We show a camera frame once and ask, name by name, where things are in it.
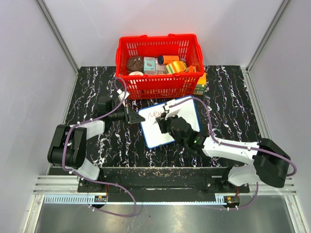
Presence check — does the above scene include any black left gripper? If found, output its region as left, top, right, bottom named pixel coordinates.
left=109, top=103, right=145, bottom=125

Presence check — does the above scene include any blue framed whiteboard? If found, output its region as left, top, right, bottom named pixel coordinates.
left=138, top=100, right=201, bottom=149

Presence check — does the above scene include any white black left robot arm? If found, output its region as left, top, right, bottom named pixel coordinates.
left=47, top=97, right=145, bottom=192

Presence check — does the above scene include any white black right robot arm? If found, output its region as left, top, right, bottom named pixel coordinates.
left=156, top=116, right=290, bottom=192

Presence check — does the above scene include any white round lid container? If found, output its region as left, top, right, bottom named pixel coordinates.
left=129, top=71, right=144, bottom=76

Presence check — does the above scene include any green yellow scrubber box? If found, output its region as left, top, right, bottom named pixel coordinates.
left=193, top=73, right=207, bottom=95

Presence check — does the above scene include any brown round bread pack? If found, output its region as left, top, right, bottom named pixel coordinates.
left=126, top=56, right=144, bottom=72

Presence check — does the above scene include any pink white small box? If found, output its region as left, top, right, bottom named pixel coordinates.
left=155, top=64, right=167, bottom=75

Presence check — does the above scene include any teal snack box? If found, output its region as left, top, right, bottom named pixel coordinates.
left=143, top=57, right=156, bottom=75

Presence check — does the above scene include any red plastic shopping basket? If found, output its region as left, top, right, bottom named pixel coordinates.
left=115, top=34, right=205, bottom=100

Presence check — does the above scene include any yellow green sponge pack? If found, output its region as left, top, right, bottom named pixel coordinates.
left=165, top=61, right=188, bottom=74

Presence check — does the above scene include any orange snack packet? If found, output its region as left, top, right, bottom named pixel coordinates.
left=185, top=66, right=196, bottom=73

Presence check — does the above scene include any orange bottle blue cap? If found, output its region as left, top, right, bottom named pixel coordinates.
left=157, top=55, right=180, bottom=65

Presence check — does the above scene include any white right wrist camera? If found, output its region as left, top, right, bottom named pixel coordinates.
left=163, top=99, right=180, bottom=120

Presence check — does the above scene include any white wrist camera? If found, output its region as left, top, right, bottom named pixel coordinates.
left=163, top=99, right=180, bottom=120
left=117, top=89, right=129, bottom=101

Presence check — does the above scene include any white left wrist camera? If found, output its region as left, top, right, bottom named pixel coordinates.
left=117, top=89, right=129, bottom=101

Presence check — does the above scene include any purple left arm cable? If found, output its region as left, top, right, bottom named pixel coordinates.
left=62, top=76, right=138, bottom=218

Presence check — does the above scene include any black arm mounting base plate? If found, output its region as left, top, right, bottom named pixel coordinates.
left=77, top=167, right=251, bottom=202

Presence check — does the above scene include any white slotted cable duct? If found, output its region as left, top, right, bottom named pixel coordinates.
left=44, top=193, right=227, bottom=205

